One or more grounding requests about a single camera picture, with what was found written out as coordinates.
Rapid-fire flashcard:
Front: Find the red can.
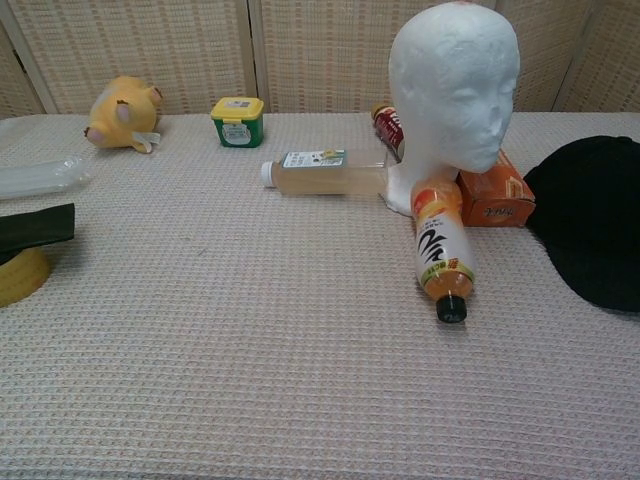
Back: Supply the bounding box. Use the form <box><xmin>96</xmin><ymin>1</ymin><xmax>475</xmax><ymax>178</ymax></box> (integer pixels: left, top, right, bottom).
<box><xmin>370</xmin><ymin>102</ymin><xmax>406</xmax><ymax>162</ymax></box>

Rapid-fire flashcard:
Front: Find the clear plastic bag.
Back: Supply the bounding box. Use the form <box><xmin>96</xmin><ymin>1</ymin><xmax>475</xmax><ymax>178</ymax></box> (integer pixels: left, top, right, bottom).
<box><xmin>0</xmin><ymin>154</ymin><xmax>92</xmax><ymax>201</ymax></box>

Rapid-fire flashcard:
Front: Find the beige waffle tablecloth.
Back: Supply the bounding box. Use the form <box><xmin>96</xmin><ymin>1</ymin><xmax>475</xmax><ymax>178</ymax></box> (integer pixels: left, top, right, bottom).
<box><xmin>0</xmin><ymin>111</ymin><xmax>640</xmax><ymax>480</ymax></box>

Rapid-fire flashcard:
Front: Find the yellow round bowl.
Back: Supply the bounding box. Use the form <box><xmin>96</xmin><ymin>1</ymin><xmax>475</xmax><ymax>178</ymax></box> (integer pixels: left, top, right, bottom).
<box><xmin>0</xmin><ymin>246</ymin><xmax>51</xmax><ymax>309</ymax></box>

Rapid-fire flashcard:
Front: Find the dark green flat cloth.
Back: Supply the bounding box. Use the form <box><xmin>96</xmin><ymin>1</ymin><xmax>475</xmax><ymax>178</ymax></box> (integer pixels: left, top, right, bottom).
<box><xmin>0</xmin><ymin>202</ymin><xmax>76</xmax><ymax>264</ymax></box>

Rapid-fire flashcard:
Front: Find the white foam mannequin head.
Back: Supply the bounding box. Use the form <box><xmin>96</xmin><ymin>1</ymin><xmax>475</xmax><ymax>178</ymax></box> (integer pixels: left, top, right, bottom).
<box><xmin>383</xmin><ymin>2</ymin><xmax>521</xmax><ymax>217</ymax></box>

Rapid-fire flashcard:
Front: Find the pale tea bottle white cap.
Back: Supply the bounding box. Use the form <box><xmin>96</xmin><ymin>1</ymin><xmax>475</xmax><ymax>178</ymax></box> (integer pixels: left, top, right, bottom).
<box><xmin>259</xmin><ymin>148</ymin><xmax>392</xmax><ymax>197</ymax></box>

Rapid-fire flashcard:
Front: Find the woven folding screen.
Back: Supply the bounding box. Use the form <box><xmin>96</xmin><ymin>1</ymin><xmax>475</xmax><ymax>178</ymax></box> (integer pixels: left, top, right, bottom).
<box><xmin>0</xmin><ymin>0</ymin><xmax>640</xmax><ymax>120</ymax></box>

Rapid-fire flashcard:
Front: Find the orange cardboard box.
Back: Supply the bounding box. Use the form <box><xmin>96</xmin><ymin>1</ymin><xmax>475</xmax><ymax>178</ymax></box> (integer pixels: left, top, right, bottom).
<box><xmin>456</xmin><ymin>150</ymin><xmax>537</xmax><ymax>229</ymax></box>

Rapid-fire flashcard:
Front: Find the orange drink bottle black cap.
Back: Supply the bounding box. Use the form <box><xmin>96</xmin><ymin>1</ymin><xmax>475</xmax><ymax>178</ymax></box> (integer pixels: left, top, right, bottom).
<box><xmin>410</xmin><ymin>178</ymin><xmax>477</xmax><ymax>324</ymax></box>

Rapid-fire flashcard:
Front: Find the green tub yellow lid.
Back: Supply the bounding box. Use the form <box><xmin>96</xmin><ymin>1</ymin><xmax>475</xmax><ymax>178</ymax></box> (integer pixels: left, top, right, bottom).
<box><xmin>210</xmin><ymin>96</ymin><xmax>265</xmax><ymax>148</ymax></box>

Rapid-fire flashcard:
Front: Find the yellow plush toy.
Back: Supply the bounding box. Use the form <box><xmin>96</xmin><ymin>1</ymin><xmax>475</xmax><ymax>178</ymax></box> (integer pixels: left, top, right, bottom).
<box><xmin>83</xmin><ymin>75</ymin><xmax>165</xmax><ymax>155</ymax></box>

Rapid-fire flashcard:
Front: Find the black baseball cap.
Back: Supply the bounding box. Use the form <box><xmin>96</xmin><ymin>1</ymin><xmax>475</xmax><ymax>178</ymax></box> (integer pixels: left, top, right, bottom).
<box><xmin>522</xmin><ymin>134</ymin><xmax>640</xmax><ymax>314</ymax></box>

